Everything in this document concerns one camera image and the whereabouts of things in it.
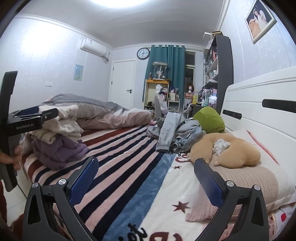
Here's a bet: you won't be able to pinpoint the cream knitted sweater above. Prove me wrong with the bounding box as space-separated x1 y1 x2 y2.
26 105 83 145

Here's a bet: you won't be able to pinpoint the person's left hand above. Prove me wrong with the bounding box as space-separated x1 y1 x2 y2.
0 145 23 171

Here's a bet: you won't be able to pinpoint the pink white pillow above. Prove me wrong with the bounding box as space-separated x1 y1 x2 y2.
185 130 295 222

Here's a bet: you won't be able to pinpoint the purple knitted sweater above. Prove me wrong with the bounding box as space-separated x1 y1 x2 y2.
32 135 89 171

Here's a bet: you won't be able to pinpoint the grey pink duvet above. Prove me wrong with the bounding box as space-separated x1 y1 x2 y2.
41 93 152 130

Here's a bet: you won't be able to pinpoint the tan plush dog toy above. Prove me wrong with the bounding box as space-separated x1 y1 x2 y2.
187 133 261 169

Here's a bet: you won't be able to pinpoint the white air conditioner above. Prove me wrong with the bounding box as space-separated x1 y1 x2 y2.
80 38 110 62

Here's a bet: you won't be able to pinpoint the white door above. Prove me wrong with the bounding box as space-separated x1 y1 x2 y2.
108 59 136 109

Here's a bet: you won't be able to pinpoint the striped bed blanket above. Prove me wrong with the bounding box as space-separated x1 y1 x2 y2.
23 126 217 240

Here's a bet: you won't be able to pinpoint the green plush pillow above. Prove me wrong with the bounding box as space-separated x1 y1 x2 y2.
193 106 225 134

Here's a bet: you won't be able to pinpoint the light blue jeans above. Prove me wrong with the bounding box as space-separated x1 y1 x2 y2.
170 119 206 154

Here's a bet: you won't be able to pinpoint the white bed headboard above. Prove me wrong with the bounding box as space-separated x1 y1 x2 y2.
221 67 295 176

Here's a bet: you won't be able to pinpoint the yellow cluttered shelf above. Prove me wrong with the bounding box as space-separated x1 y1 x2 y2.
144 62 180 113

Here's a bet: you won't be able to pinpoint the grey chair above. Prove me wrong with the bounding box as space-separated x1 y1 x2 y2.
154 95 168 119

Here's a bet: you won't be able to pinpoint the teal curtain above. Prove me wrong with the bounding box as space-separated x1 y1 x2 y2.
142 45 186 106

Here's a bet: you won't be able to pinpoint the dark bookshelf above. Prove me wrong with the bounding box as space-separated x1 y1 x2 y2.
184 31 234 114

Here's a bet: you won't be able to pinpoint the blue wall poster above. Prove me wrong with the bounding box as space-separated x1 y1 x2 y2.
73 64 84 81

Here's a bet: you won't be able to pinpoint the round wall clock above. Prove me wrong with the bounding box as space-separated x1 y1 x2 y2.
137 48 150 60

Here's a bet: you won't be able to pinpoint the framed wall picture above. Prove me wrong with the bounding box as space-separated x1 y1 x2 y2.
245 0 276 44

